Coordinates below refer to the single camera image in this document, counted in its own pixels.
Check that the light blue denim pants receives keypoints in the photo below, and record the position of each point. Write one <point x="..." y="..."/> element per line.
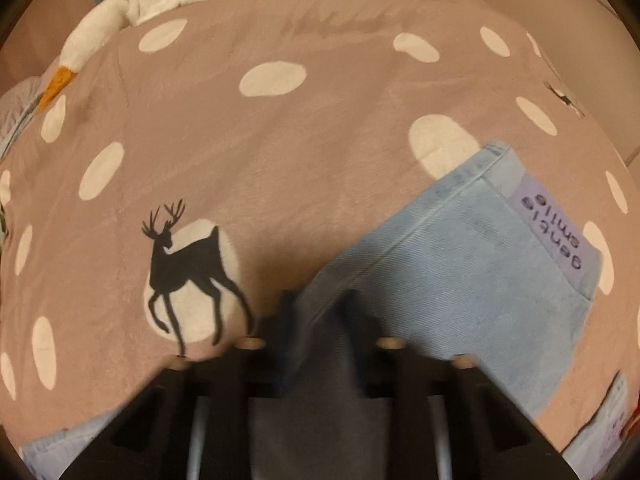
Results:
<point x="450" y="280"/>

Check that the polka dot deer blanket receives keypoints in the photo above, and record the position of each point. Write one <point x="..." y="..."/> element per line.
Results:
<point x="300" y="150"/>

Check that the lavender quilt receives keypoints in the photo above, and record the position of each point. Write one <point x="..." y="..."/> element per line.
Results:
<point x="20" y="115"/>

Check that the white goose plush toy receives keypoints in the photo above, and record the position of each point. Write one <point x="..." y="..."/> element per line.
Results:
<point x="100" y="20"/>

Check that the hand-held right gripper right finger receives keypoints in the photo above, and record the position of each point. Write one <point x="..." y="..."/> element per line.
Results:
<point x="352" y="320"/>

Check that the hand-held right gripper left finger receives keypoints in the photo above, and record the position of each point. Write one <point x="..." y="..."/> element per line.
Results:
<point x="287" y="320"/>

